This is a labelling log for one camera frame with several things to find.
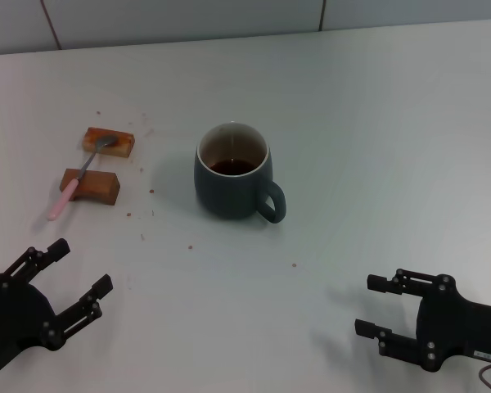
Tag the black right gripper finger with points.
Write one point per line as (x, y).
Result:
(409, 282)
(397, 340)

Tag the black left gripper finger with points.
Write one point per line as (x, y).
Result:
(84, 307)
(32, 260)

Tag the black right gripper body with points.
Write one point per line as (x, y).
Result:
(462, 323)

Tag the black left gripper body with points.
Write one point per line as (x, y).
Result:
(16, 323)

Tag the dark grey ceramic mug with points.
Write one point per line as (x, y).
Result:
(229, 196)

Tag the dark brown notched wooden block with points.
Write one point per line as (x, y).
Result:
(100, 186)

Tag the light stained wooden block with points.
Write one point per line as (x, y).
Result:
(124, 146)

